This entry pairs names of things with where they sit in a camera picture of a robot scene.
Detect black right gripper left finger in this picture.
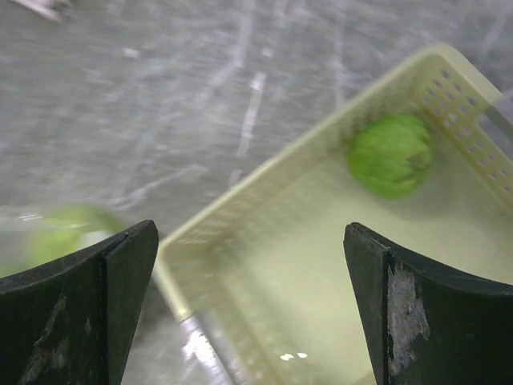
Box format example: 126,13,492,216
1,220,159,384

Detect clear blue-zipper plastic bag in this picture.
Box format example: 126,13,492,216
1,204,131,278

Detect pale green plastic basket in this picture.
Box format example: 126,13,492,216
153,44,512,384

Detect light green cabbage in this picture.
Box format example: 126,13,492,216
27,204,127,268

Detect small green cabbage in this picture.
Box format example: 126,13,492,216
345,114,434,199

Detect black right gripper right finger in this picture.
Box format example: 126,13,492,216
343,222,512,384

